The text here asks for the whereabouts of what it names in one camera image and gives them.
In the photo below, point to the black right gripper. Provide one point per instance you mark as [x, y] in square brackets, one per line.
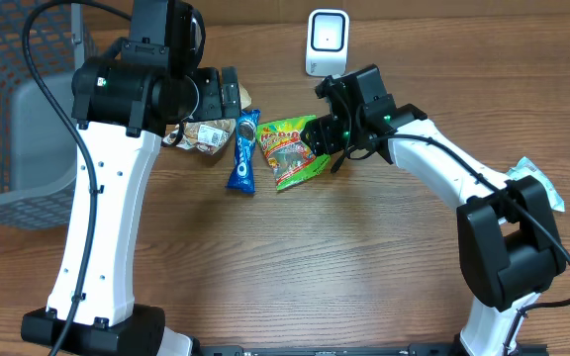
[320, 139]

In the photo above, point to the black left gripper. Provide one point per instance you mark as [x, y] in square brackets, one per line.
[215, 105]

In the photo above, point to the beige clear cookie bag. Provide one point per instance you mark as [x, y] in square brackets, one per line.
[207, 137]

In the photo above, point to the green Haribo gummy bag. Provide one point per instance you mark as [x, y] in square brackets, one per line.
[291, 161]

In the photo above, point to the blue Oreo cookie pack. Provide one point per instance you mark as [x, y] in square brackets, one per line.
[242, 177]

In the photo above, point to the teal white snack packet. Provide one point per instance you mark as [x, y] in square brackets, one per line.
[525, 167]

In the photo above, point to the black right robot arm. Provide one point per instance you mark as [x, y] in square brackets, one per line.
[508, 244]

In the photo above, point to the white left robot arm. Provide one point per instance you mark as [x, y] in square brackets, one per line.
[123, 101]

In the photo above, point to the white barcode scanner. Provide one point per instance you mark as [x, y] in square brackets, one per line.
[327, 42]

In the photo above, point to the grey plastic mesh basket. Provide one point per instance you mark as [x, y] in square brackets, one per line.
[37, 153]

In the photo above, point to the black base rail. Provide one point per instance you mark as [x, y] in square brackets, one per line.
[415, 349]

